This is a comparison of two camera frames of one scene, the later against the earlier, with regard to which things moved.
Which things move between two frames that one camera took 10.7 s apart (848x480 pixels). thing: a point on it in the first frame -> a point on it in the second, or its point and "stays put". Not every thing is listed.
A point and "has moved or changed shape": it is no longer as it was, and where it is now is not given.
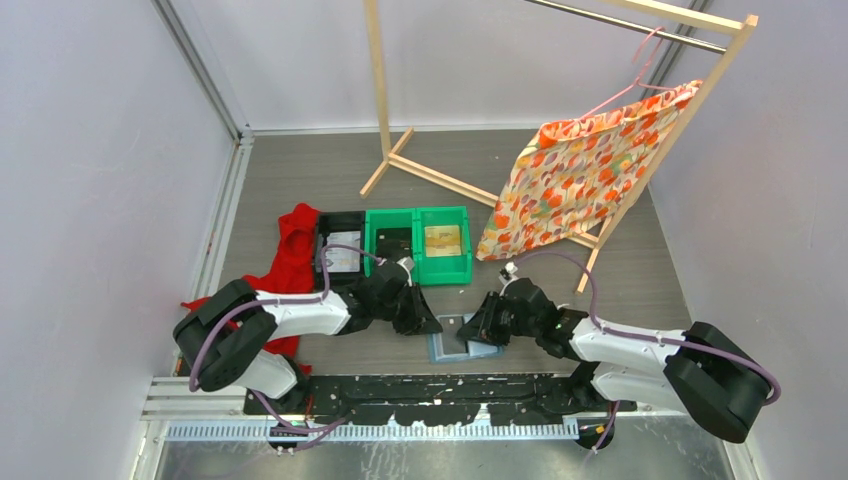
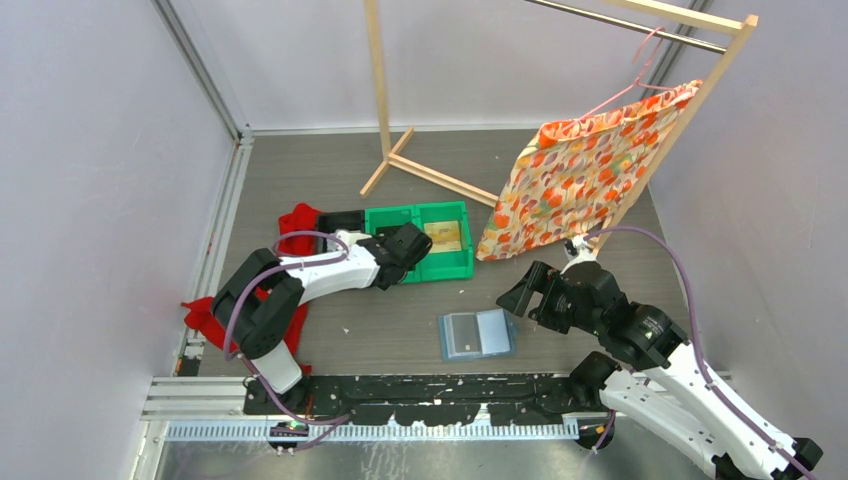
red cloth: x=296 y=235 stays put
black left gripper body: x=386 y=310 -> x=380 y=239
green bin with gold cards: x=443 y=250 stays put
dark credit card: x=451 y=343 has moved or changed shape
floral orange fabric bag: x=574 y=174 stays put
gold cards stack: x=442 y=241 stays put
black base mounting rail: x=519 y=399 stays put
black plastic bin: x=340 y=221 stays put
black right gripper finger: x=481 y=325 -> x=537 y=279
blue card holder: x=475 y=350 has moved or changed shape
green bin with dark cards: x=392 y=235 stays put
